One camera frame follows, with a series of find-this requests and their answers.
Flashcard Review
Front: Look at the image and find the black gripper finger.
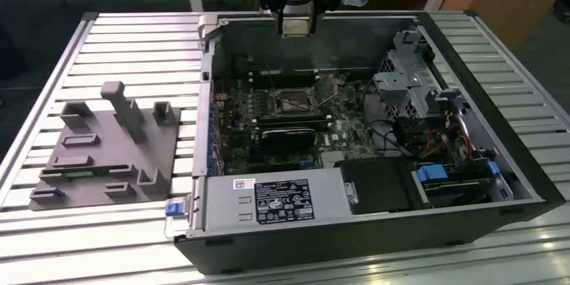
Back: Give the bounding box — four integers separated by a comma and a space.
308, 0, 345, 37
252, 0, 292, 37

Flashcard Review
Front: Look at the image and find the silver CPU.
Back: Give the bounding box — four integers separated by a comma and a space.
282, 16, 314, 39

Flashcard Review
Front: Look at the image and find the metal locking lever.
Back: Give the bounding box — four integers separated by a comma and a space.
317, 91, 340, 109

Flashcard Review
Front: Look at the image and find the CPU socket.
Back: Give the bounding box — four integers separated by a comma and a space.
270, 87, 324, 115

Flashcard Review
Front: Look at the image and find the black RAM slot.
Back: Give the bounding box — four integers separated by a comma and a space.
258, 114, 326, 123
258, 119, 330, 129

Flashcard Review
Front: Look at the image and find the silver metal drive cage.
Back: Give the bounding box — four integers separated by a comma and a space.
372, 29, 465, 119

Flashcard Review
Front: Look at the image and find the black graphics card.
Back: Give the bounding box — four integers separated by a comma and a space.
261, 127, 318, 151

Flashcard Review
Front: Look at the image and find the green motherboard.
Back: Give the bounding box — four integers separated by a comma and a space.
213, 73, 389, 176

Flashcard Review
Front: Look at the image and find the small silver heatsink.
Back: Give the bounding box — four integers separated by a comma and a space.
321, 151, 348, 168

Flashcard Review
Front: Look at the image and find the wooden cabinet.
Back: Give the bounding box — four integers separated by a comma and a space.
444, 0, 570, 53

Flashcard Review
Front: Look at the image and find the black drive bay box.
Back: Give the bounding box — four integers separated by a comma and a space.
341, 160, 432, 216

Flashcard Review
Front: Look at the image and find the hard disk in blue carrier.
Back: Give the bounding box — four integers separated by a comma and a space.
412, 163, 505, 206

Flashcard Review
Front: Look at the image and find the grey parts rack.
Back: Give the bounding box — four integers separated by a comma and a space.
27, 81, 184, 212

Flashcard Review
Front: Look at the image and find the grey power supply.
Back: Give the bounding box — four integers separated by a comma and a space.
186, 168, 358, 232

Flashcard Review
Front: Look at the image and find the blue case latch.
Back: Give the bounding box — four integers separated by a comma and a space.
165, 200, 189, 216

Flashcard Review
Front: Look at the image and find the green RAM stick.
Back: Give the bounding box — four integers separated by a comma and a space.
61, 167, 113, 176

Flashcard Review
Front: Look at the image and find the black PC case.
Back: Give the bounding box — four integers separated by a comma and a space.
173, 10, 568, 275

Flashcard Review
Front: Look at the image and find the black wire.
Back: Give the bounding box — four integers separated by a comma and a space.
368, 118, 418, 160

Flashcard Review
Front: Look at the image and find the red wire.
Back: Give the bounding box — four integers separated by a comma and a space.
425, 132, 448, 148

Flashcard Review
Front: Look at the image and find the orange wire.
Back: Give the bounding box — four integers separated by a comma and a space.
449, 134, 475, 162

